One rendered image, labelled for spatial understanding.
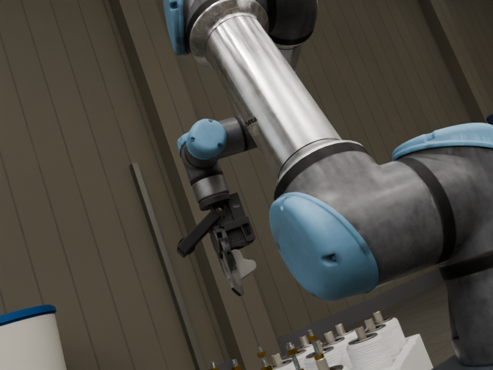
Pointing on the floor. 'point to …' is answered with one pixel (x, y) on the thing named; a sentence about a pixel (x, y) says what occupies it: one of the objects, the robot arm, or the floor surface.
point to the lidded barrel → (31, 340)
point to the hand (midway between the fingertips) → (235, 290)
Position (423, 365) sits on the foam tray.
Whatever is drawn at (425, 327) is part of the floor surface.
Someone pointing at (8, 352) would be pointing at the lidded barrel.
